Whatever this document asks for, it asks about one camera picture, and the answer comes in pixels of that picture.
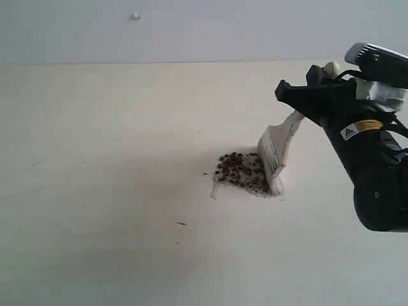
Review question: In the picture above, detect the pile of pellets and grains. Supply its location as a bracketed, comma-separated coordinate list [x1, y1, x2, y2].
[210, 152, 272, 200]

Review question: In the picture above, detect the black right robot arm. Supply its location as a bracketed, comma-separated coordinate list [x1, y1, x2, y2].
[275, 65, 407, 231]

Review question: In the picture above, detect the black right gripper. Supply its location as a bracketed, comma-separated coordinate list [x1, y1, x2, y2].
[275, 76, 407, 184]

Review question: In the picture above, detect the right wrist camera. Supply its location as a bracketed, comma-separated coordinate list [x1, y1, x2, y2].
[344, 42, 408, 112]

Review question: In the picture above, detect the wooden paint brush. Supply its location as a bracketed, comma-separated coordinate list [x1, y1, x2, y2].
[256, 61, 340, 196]

